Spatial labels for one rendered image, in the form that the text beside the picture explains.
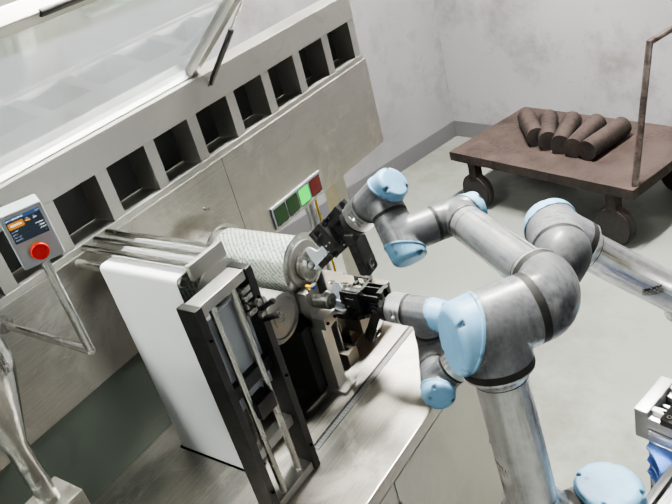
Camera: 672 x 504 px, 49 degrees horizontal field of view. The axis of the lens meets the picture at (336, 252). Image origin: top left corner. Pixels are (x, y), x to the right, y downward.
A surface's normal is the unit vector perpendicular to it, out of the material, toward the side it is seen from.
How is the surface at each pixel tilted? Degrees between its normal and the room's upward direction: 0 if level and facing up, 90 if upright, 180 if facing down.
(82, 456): 90
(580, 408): 0
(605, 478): 8
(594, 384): 0
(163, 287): 90
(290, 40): 90
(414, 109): 90
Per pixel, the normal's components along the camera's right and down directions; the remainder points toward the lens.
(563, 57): -0.71, 0.49
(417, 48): 0.66, 0.22
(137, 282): -0.54, 0.53
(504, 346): 0.24, 0.25
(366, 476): -0.24, -0.84
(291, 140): 0.81, 0.11
